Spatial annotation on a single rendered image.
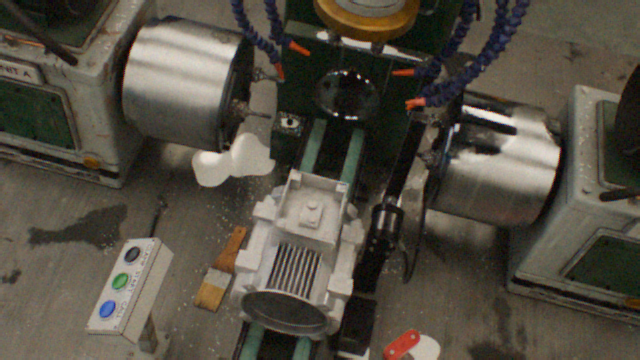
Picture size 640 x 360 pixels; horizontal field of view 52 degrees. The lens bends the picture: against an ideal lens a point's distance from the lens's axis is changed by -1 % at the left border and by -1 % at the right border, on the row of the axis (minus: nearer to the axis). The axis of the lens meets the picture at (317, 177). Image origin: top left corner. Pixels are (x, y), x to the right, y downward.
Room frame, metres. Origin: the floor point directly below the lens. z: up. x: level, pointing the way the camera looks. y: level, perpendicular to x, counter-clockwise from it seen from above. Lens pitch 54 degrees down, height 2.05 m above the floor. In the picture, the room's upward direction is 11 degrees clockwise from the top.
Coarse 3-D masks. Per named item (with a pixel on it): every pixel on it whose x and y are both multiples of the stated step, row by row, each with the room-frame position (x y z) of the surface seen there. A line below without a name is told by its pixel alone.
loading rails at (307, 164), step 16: (320, 128) 0.95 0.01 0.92; (304, 144) 0.89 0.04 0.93; (320, 144) 0.91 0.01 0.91; (352, 144) 0.92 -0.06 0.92; (368, 144) 0.92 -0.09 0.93; (304, 160) 0.86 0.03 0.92; (352, 160) 0.88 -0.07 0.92; (288, 176) 0.88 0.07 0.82; (336, 176) 0.88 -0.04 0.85; (352, 176) 0.84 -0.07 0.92; (352, 192) 0.79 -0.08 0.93; (368, 192) 0.87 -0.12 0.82; (240, 336) 0.44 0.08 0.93; (256, 336) 0.45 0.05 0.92; (304, 336) 0.47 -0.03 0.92; (240, 352) 0.42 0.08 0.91; (256, 352) 0.42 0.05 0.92; (272, 352) 0.45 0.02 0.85; (288, 352) 0.46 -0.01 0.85; (304, 352) 0.44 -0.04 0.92
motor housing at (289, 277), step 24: (264, 240) 0.56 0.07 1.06; (264, 264) 0.51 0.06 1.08; (288, 264) 0.51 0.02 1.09; (312, 264) 0.52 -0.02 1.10; (336, 264) 0.54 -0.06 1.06; (240, 288) 0.47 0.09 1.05; (264, 288) 0.46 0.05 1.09; (288, 288) 0.46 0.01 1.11; (312, 288) 0.47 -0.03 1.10; (264, 312) 0.48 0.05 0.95; (288, 312) 0.50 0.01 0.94; (312, 312) 0.50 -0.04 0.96; (336, 312) 0.46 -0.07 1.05
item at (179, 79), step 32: (160, 32) 0.90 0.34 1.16; (192, 32) 0.92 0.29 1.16; (224, 32) 0.94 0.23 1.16; (128, 64) 0.84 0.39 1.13; (160, 64) 0.84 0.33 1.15; (192, 64) 0.85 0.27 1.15; (224, 64) 0.86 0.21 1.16; (128, 96) 0.80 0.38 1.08; (160, 96) 0.80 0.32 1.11; (192, 96) 0.80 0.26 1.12; (224, 96) 0.81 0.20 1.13; (160, 128) 0.78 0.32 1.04; (192, 128) 0.77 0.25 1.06; (224, 128) 0.79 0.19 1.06
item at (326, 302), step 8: (272, 192) 0.65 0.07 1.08; (280, 192) 0.65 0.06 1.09; (280, 200) 0.64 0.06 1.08; (352, 208) 0.64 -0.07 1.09; (344, 216) 0.63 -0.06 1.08; (352, 216) 0.63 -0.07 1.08; (248, 280) 0.47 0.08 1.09; (256, 280) 0.47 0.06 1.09; (248, 288) 0.46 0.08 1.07; (256, 288) 0.46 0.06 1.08; (320, 296) 0.47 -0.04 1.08; (328, 296) 0.47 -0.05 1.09; (320, 304) 0.45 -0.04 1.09; (328, 304) 0.46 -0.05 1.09; (248, 320) 0.46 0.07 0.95; (312, 336) 0.45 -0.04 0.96; (320, 336) 0.45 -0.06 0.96
